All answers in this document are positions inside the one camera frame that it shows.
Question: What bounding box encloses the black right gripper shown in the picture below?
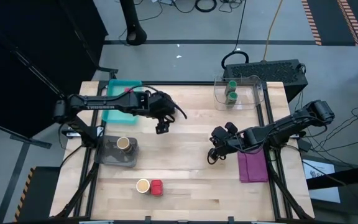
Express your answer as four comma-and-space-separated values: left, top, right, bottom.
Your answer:
207, 121, 251, 165

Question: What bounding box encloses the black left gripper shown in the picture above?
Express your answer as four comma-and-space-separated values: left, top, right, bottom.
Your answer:
141, 90, 180, 135

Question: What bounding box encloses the green-lid spice jar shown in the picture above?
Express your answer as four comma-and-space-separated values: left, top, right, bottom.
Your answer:
225, 80, 239, 94
225, 91, 239, 105

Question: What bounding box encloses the purple cloth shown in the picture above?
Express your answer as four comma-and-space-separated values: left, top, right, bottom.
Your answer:
237, 148, 269, 184

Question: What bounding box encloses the teal plastic bin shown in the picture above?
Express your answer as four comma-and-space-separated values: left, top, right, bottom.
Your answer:
101, 79, 143, 125

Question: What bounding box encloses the smoky grey plastic bin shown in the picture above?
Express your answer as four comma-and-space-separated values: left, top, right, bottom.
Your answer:
99, 134, 140, 169

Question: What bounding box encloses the clear plastic bin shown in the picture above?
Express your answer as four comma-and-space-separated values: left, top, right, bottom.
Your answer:
213, 75, 265, 111

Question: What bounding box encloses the black perforated computer tower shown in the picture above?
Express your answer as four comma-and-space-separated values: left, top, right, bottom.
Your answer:
222, 58, 309, 103

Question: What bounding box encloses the black curved stand leg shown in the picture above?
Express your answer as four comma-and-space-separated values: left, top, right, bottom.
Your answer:
119, 0, 148, 47

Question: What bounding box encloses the white paper sheet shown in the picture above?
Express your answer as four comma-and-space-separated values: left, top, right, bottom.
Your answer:
303, 159, 341, 205

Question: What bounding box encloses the black metal beam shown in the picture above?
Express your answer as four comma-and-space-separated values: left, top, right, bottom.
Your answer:
306, 166, 358, 191

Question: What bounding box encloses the black hazard-striped platform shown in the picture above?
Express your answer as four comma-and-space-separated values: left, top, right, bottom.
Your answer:
13, 166, 61, 223

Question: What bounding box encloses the black curtain panel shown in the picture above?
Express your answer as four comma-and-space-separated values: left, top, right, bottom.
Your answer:
0, 0, 109, 138

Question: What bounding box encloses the black orange-striped floor mat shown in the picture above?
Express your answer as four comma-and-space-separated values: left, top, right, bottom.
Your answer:
301, 0, 358, 47

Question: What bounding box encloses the black aluminium table frame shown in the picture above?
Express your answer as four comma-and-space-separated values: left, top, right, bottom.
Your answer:
48, 80, 316, 222

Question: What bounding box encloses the black cable coil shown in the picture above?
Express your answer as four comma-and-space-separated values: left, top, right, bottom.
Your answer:
195, 0, 218, 13
221, 50, 250, 70

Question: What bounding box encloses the thin black hanging cable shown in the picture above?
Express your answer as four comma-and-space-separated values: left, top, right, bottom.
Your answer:
233, 0, 248, 52

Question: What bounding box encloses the yellow hanging cable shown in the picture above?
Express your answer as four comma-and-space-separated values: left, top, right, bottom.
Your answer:
262, 0, 284, 62

